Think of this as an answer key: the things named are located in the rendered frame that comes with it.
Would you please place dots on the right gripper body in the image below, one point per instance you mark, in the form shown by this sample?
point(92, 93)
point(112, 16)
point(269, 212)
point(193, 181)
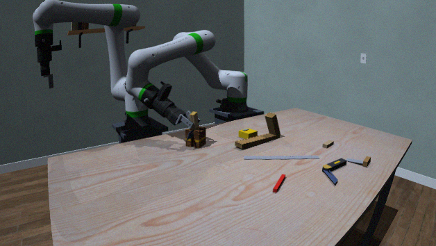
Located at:
point(43, 42)

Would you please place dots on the red rectangular bar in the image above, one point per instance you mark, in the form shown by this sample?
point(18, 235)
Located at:
point(278, 184)

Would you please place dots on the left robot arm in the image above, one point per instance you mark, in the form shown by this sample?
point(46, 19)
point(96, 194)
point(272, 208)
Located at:
point(187, 44)

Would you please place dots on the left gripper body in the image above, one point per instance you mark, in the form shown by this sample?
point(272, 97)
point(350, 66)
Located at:
point(156, 99)

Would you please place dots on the black sliding bevel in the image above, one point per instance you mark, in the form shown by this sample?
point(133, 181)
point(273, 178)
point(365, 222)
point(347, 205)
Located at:
point(328, 168)

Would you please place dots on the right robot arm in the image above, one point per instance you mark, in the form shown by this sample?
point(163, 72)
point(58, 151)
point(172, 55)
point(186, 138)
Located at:
point(115, 17)

